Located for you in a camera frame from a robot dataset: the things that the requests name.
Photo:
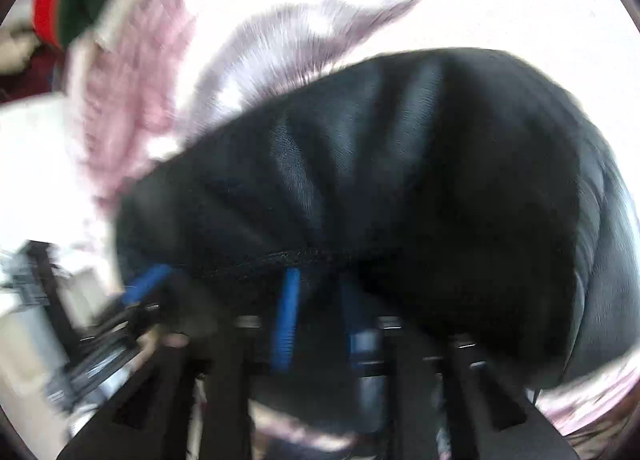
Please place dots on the black leather jacket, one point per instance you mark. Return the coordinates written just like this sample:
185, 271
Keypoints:
425, 200

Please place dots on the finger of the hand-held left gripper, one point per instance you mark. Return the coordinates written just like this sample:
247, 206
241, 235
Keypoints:
147, 280

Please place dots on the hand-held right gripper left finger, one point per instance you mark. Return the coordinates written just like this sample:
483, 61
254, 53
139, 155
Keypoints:
287, 325

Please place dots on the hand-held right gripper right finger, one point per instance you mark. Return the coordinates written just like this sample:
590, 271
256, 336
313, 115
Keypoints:
360, 335

